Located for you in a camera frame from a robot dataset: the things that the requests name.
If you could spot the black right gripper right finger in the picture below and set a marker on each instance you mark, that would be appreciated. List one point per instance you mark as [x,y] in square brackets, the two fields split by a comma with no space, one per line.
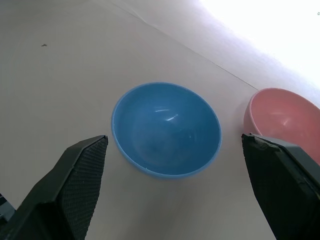
[282,185]

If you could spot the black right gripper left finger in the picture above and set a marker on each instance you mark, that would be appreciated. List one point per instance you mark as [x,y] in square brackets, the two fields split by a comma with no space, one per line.
[62,190]

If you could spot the blue plastic bowl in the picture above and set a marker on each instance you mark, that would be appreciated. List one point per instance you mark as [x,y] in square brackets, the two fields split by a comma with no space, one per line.
[166,130]

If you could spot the red plastic bowl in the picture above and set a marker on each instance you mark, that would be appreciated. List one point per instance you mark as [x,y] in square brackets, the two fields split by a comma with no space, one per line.
[287,117]

